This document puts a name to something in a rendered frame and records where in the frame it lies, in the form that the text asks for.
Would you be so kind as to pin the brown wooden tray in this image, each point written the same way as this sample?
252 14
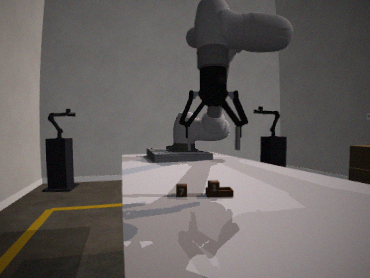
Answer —
224 192

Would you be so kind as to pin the small brown cube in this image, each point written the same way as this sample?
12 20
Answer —
181 190
213 185

